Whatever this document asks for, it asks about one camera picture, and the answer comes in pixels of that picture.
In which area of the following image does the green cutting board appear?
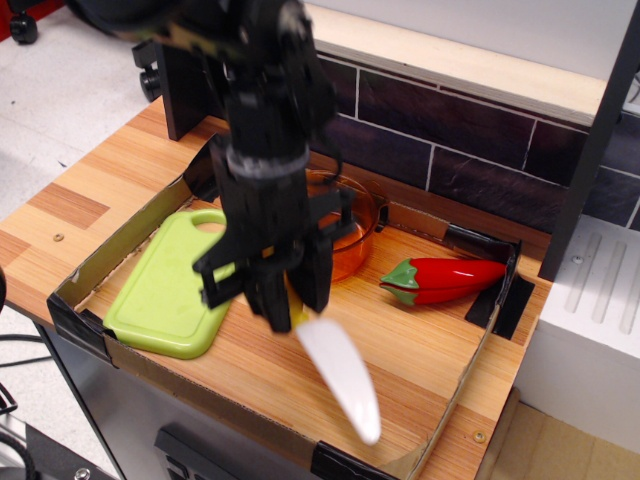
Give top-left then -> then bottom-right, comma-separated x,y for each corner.
103,209 -> 230,360

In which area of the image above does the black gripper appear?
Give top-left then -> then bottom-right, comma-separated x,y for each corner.
193,135 -> 355,333

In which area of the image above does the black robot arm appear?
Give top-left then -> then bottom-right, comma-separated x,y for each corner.
75,1 -> 355,333

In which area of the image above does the dark post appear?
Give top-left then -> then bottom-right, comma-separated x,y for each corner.
538,4 -> 639,282
155,44 -> 226,141

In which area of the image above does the orange transparent pot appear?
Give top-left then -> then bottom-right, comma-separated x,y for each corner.
306,170 -> 389,283

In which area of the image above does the black caster wheel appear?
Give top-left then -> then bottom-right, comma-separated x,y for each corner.
9,12 -> 38,45

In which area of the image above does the dark post right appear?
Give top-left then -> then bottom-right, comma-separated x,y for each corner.
538,4 -> 639,282

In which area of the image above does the cardboard fence with black tape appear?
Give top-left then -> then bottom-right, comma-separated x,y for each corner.
48,126 -> 545,479

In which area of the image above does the dark post left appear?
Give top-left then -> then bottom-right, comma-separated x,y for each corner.
155,44 -> 226,141

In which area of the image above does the yellow handled toy knife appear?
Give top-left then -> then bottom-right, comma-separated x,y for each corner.
285,282 -> 382,446

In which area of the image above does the white sink drainboard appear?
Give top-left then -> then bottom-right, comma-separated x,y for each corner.
515,216 -> 639,452

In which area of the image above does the red toy chili pepper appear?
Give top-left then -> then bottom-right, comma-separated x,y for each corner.
380,258 -> 507,306

